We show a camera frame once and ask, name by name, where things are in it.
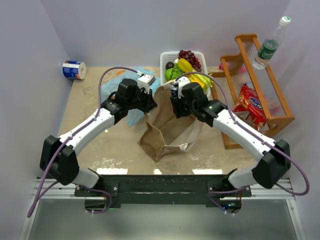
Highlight red bull can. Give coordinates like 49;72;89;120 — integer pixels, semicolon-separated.
169;83;179;98

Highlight blue plastic bag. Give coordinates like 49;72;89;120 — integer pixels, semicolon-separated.
100;67;161;127

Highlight brown paper grocery bag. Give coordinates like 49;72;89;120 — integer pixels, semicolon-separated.
138;86;204;163

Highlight red snack packet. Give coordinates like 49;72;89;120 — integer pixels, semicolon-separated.
232;84;267;131

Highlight clear water bottle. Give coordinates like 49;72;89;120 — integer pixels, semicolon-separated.
252;16;291;70

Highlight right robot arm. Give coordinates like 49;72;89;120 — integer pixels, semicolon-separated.
169;82;291;189

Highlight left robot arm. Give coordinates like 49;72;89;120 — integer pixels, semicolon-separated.
39;74;157;188

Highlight yellow bell pepper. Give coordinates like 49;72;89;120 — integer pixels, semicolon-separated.
187;74;208;92

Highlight green celery stalks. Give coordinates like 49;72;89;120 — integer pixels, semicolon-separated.
196;74;214;88

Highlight green grape bunch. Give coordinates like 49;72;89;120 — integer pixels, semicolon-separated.
172;64;185;79

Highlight dark mangosteen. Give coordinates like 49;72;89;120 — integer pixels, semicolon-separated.
165;61;175;70

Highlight purple grape bunch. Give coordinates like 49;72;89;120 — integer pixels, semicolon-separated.
178;49;202;72

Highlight white plastic basket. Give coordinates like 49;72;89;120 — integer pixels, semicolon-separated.
160;51;212;98

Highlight wooden rack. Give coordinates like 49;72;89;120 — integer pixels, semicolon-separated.
209;33;295;137

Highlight toilet paper roll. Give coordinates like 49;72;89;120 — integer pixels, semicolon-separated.
62;60;87;80

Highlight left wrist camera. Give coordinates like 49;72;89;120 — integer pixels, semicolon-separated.
137;74;156;94

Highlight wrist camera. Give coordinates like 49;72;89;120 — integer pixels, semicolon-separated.
172;76;191;98
137;74;156;94

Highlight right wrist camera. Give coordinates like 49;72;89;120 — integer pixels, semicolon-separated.
172;76;191;98

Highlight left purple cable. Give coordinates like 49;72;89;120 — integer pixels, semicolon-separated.
26;66;143;218

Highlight purple cable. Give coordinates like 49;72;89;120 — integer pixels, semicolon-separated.
26;66;143;218
174;71;310;196

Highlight black base frame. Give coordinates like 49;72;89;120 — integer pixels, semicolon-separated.
74;174;252;214

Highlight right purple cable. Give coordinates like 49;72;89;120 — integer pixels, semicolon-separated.
174;71;310;196

